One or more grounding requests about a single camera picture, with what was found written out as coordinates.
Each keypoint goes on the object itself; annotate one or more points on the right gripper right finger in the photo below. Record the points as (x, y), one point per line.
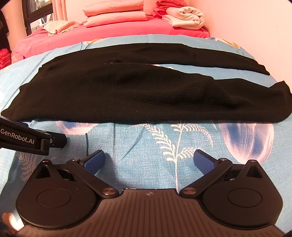
(213, 171)

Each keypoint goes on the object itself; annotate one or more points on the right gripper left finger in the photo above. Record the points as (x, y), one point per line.
(85, 171)

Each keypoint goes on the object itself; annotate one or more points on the black pants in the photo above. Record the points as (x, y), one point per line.
(131, 84)

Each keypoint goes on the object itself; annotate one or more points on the red folded clothes stack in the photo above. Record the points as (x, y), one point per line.
(5, 58)

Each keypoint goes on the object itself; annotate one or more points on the red bed sheet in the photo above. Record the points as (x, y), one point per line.
(40, 41)

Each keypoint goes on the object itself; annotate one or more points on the cream cloth on bed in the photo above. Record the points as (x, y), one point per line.
(60, 26)

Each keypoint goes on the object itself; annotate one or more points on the pink curtain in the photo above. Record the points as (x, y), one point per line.
(59, 10)

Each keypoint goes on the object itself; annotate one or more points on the rolled cream blanket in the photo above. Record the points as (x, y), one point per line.
(186, 17)

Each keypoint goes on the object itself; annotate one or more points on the upper pink pillow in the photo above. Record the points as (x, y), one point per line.
(103, 7)

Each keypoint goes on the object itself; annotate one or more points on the red crumpled cloth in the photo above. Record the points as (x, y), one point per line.
(162, 5)

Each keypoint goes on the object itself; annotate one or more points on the dark window frame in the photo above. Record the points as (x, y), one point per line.
(36, 13)

